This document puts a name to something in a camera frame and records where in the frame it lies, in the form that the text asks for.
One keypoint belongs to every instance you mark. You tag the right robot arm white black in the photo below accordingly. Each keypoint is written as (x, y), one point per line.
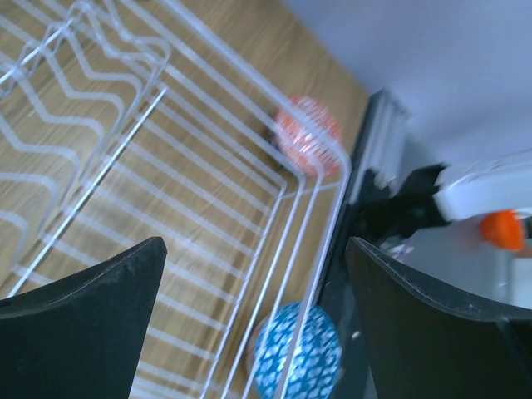
(437, 195)

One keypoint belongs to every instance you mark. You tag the white wire dish rack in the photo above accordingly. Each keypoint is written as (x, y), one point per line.
(126, 120)

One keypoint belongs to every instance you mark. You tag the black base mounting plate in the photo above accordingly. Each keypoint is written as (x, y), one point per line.
(335, 294)

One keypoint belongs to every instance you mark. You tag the aluminium frame rail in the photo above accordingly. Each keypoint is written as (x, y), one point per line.
(386, 140)

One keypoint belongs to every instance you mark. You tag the blue patterned bowl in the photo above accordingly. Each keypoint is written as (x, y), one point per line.
(316, 361)

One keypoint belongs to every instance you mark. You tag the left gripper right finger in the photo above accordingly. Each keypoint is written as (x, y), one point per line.
(428, 339)

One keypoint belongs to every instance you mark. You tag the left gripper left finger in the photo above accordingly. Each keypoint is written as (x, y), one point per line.
(81, 336)

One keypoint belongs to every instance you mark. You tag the red white patterned bowl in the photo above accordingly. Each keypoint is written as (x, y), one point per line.
(301, 146)

